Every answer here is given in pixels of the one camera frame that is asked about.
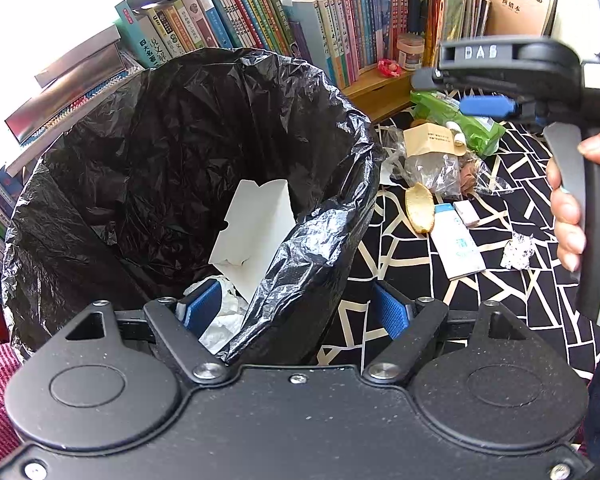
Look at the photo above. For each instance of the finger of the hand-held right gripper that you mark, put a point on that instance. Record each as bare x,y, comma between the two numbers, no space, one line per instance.
425,80
485,106

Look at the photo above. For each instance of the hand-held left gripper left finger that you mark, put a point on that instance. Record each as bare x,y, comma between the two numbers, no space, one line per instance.
202,306

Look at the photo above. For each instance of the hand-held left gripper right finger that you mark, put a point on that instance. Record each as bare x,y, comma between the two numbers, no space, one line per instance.
390,311

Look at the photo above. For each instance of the green wet wipes pack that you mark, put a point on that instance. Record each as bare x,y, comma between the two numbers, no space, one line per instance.
480,132

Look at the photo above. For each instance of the small white roll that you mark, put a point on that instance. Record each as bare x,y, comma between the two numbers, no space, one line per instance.
455,132

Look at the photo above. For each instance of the brown paper packet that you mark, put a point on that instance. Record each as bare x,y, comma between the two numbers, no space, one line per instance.
425,140

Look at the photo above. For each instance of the clear plastic bag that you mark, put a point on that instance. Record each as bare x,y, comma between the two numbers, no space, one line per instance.
430,170

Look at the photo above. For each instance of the white and blue carton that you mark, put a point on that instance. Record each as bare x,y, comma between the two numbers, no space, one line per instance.
455,250

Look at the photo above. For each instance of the orange peel piece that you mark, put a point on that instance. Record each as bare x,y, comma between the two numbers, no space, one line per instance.
420,210

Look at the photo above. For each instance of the small white box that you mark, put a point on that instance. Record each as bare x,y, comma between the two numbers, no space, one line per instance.
467,214

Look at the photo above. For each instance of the silver foil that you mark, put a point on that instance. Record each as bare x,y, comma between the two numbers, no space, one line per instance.
517,255

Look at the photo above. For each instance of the black plastic trash bag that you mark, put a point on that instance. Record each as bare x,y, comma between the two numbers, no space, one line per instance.
155,135

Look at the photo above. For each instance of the person's right hand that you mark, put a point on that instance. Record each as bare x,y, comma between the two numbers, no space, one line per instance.
562,220

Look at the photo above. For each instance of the white crumpled tissue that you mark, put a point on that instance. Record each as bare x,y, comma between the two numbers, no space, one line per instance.
227,315

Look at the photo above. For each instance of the small white jar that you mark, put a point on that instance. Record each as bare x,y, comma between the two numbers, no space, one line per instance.
410,55

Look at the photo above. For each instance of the wooden desk shelf with drawers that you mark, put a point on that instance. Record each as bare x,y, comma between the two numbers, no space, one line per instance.
380,95

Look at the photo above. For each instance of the brown cover notebook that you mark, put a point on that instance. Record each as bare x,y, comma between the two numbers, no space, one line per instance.
515,10

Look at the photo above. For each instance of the row of thin colourful books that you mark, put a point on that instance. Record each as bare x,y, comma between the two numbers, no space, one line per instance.
450,10

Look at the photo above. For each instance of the white paper box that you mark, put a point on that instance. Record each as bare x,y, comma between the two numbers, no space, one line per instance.
255,230

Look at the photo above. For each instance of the black white patterned cloth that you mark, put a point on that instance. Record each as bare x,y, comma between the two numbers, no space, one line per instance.
505,310

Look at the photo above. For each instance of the stack of lying books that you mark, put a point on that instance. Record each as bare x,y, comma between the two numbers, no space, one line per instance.
75,85

